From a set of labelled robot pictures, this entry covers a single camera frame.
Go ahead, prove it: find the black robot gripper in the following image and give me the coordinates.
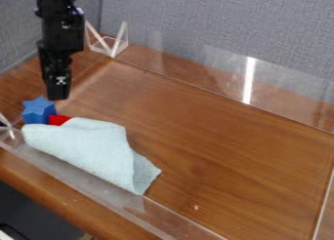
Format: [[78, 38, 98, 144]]
[[34, 0, 84, 100]]

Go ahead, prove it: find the blue star foam block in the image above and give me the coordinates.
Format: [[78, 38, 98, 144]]
[[21, 96, 57, 124]]

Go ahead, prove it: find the light blue cloth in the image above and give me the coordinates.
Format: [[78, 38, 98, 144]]
[[22, 117, 161, 195]]

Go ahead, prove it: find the red block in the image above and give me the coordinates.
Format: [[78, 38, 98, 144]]
[[48, 115, 70, 126]]

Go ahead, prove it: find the clear acrylic corner bracket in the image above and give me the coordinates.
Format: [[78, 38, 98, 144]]
[[84, 21, 129, 59]]

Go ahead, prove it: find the clear acrylic left bracket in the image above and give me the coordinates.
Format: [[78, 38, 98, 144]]
[[0, 112, 21, 147]]

